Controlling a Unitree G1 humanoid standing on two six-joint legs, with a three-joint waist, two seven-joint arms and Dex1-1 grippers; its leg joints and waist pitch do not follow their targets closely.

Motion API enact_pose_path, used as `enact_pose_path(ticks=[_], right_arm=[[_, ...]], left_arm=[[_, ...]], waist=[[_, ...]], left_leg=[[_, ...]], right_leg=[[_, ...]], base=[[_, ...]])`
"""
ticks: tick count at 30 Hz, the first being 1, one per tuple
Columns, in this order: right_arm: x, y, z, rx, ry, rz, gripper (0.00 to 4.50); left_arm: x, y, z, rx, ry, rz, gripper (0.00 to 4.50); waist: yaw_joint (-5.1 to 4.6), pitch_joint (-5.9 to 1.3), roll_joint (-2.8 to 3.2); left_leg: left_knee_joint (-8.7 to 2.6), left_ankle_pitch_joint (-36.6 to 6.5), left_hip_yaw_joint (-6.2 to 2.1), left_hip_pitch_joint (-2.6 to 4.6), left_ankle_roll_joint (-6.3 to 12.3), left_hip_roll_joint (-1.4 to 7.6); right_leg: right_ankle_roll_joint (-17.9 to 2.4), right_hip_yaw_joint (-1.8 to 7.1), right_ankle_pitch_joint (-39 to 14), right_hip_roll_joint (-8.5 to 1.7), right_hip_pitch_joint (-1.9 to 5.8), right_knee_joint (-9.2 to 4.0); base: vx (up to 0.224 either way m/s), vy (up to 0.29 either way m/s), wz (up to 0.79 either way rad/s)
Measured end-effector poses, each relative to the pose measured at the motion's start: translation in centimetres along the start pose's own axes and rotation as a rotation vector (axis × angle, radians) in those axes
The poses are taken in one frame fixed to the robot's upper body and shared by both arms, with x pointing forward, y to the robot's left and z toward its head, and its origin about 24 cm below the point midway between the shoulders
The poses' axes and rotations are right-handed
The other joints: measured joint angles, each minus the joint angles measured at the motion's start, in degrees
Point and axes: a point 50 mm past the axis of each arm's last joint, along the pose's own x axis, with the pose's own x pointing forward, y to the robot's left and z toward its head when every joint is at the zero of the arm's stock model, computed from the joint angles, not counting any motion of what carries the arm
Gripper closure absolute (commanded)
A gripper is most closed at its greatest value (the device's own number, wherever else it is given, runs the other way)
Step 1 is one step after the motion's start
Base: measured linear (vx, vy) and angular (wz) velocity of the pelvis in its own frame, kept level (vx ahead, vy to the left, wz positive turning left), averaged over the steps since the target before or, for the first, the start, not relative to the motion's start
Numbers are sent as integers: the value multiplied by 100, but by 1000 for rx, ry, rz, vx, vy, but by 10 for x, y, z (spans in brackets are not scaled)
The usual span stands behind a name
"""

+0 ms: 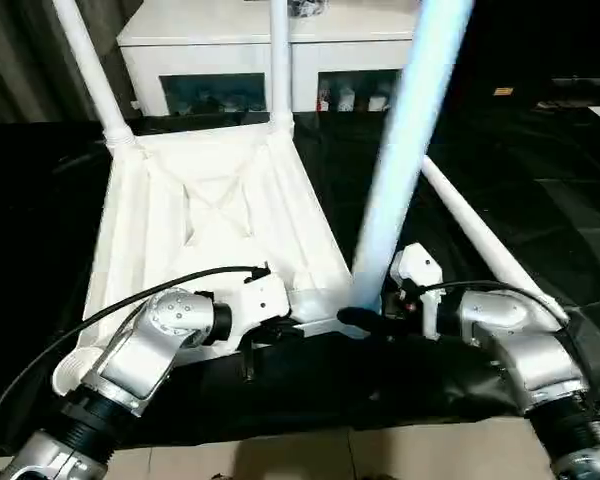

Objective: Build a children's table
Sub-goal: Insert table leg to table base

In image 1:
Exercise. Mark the white plastic table top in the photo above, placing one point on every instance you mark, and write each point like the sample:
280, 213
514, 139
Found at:
205, 200

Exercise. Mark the white plastic table leg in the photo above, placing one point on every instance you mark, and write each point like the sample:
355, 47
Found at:
280, 65
475, 220
95, 75
405, 150

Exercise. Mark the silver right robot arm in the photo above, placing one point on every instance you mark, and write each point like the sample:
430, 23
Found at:
530, 340

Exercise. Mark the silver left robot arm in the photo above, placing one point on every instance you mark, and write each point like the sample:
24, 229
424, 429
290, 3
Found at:
140, 345

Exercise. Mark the black mat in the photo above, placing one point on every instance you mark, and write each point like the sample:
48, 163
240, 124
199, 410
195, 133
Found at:
505, 175

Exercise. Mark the small red white figurine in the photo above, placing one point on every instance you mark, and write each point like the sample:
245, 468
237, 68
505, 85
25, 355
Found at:
324, 100

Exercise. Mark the small yellow label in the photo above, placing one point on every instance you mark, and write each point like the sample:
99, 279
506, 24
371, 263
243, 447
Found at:
504, 91

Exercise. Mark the black horizontal bar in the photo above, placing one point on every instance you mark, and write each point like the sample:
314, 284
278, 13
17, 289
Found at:
585, 84

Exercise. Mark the white cabinet with glass doors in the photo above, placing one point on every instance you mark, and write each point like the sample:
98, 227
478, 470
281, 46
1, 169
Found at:
205, 45

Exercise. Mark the dark object on cabinet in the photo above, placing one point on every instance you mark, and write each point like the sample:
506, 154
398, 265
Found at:
307, 7

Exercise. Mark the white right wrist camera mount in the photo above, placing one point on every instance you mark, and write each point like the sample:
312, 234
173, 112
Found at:
420, 270

